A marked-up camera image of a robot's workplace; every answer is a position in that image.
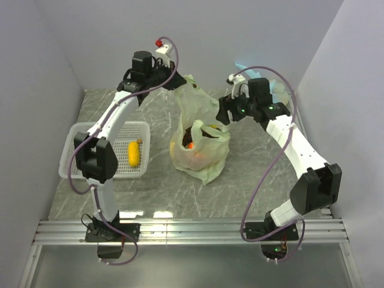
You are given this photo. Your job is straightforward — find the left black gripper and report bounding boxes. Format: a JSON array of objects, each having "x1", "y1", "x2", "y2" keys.
[{"x1": 146, "y1": 59, "x2": 187, "y2": 91}]

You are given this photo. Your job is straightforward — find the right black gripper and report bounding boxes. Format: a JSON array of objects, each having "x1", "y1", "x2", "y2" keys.
[{"x1": 215, "y1": 86, "x2": 257, "y2": 125}]

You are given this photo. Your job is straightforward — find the light green plastic bag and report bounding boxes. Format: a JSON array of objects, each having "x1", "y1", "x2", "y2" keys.
[{"x1": 170, "y1": 75, "x2": 230, "y2": 185}]

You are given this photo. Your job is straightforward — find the dark purple fake grapes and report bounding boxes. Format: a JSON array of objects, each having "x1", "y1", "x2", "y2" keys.
[{"x1": 182, "y1": 127, "x2": 214, "y2": 149}]

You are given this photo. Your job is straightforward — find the orange fake persimmon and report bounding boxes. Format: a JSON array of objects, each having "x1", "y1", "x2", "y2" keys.
[{"x1": 186, "y1": 142, "x2": 208, "y2": 162}]

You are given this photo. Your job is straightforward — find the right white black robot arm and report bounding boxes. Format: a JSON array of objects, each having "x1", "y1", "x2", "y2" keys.
[{"x1": 216, "y1": 74, "x2": 342, "y2": 241}]

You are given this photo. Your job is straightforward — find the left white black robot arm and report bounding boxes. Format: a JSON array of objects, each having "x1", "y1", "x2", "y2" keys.
[{"x1": 70, "y1": 44, "x2": 186, "y2": 241}]

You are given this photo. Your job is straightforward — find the tied blue plastic bag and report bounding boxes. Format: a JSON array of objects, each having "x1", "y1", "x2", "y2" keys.
[{"x1": 245, "y1": 70, "x2": 290, "y2": 105}]

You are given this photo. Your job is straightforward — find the yellow fake lemon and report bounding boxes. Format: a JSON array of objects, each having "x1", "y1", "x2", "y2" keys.
[{"x1": 128, "y1": 142, "x2": 140, "y2": 167}]

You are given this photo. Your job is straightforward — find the white plastic basket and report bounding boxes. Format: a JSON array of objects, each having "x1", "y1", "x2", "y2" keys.
[{"x1": 58, "y1": 121, "x2": 151, "y2": 179}]

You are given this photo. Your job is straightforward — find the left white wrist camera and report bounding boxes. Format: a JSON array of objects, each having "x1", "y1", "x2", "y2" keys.
[{"x1": 155, "y1": 39, "x2": 173, "y2": 67}]

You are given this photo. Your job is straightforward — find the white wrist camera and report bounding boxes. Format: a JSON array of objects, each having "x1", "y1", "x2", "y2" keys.
[
  {"x1": 226, "y1": 74, "x2": 249, "y2": 99},
  {"x1": 155, "y1": 39, "x2": 173, "y2": 67}
]

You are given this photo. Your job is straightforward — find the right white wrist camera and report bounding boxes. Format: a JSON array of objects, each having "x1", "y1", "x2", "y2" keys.
[{"x1": 226, "y1": 74, "x2": 249, "y2": 99}]

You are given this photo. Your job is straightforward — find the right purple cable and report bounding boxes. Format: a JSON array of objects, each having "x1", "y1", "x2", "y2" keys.
[{"x1": 235, "y1": 65, "x2": 306, "y2": 262}]

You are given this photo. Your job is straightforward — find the purple cable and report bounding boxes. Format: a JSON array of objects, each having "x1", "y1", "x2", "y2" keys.
[
  {"x1": 67, "y1": 36, "x2": 180, "y2": 266},
  {"x1": 235, "y1": 65, "x2": 306, "y2": 262}
]

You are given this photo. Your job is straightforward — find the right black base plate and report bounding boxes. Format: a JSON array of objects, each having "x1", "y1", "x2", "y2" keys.
[{"x1": 244, "y1": 222, "x2": 299, "y2": 241}]

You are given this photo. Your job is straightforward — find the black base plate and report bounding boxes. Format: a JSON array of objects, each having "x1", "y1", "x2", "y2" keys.
[
  {"x1": 85, "y1": 222, "x2": 140, "y2": 242},
  {"x1": 244, "y1": 222, "x2": 299, "y2": 241}
]

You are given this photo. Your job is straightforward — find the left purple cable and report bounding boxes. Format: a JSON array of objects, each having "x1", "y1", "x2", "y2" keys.
[{"x1": 67, "y1": 36, "x2": 180, "y2": 266}]

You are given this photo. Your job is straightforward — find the aluminium mounting rail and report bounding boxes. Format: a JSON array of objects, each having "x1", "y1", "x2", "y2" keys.
[{"x1": 32, "y1": 218, "x2": 349, "y2": 245}]

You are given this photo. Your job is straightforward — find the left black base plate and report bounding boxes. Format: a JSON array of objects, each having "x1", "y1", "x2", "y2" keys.
[{"x1": 85, "y1": 222, "x2": 140, "y2": 242}]

